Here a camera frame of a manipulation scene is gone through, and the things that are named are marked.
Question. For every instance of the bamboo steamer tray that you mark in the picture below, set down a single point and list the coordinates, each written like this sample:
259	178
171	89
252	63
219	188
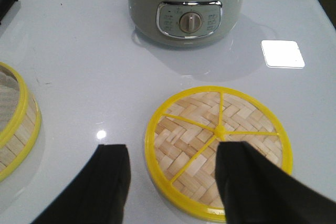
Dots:
20	120

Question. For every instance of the bamboo steamer lid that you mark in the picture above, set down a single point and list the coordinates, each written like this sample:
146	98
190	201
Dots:
183	135

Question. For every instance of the grey electric cooking pot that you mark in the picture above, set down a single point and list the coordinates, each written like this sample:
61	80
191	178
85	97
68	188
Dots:
182	23

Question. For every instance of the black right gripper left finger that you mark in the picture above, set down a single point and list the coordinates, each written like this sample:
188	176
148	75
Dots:
98	193

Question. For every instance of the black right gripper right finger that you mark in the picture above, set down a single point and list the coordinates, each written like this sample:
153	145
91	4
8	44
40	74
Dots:
254	190

